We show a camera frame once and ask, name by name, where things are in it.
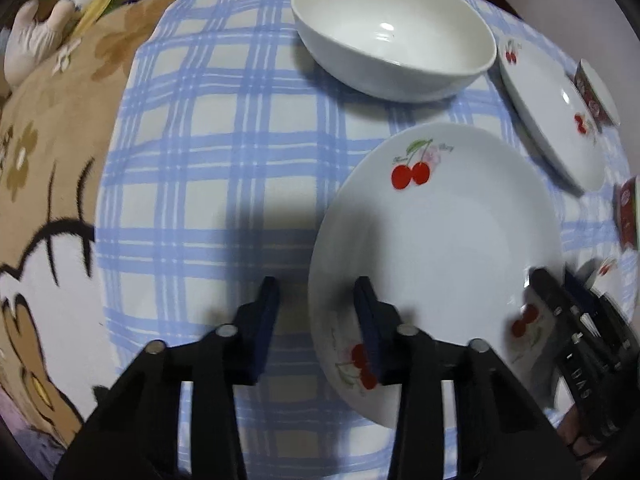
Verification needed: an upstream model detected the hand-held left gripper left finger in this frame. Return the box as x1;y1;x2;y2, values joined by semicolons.
52;276;281;480

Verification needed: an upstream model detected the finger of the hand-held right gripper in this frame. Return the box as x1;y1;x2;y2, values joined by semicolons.
529;267;581;341
564;267;608;311

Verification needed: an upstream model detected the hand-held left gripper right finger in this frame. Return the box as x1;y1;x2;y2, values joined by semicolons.
353;276;583;480

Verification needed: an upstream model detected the small white cherry plate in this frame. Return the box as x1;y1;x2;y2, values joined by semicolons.
575;255;621;301

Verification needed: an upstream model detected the red patterned bowl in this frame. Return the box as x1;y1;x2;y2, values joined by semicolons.
614;176;640;251
574;59;622;128

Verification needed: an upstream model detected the large white cherry plate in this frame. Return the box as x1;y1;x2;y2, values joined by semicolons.
307;122;566;428

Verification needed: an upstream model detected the medium white cherry plate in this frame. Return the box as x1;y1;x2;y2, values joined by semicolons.
497;37;607;193

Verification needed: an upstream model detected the large plain white bowl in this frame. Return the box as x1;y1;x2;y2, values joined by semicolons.
291;0;497;103

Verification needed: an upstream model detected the blue checked blanket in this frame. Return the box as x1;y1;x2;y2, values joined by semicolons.
94;0;631;480

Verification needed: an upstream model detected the brown floral blanket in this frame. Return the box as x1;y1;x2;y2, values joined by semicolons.
0;0;181;466

